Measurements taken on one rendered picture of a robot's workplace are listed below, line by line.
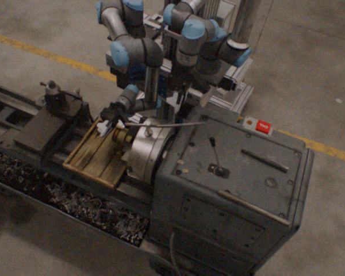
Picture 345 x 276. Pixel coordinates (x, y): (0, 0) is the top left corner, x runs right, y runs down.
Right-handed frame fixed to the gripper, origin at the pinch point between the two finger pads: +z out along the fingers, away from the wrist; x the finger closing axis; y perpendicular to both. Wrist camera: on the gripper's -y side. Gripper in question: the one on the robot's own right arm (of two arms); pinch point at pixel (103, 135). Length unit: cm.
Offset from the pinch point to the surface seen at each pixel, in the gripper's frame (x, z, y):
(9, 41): -116, -126, 202
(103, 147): -19.3, -4.4, 4.2
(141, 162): 9.1, 9.6, -25.8
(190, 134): 18.6, -7.9, -40.7
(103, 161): -19.0, 3.3, -0.5
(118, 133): 3.9, -2.5, -7.0
